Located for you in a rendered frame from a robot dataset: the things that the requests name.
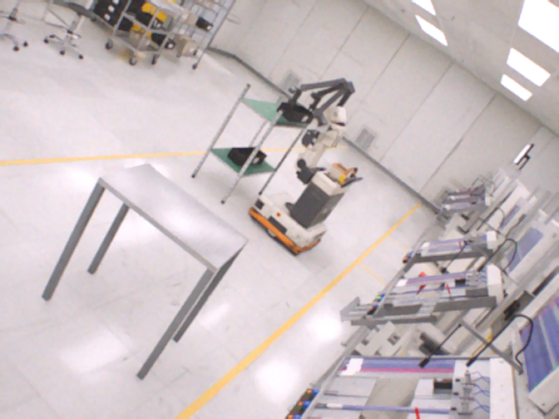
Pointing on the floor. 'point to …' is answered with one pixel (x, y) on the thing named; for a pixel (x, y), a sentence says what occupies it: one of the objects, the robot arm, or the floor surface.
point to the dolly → (108, 15)
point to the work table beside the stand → (175, 201)
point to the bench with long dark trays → (54, 15)
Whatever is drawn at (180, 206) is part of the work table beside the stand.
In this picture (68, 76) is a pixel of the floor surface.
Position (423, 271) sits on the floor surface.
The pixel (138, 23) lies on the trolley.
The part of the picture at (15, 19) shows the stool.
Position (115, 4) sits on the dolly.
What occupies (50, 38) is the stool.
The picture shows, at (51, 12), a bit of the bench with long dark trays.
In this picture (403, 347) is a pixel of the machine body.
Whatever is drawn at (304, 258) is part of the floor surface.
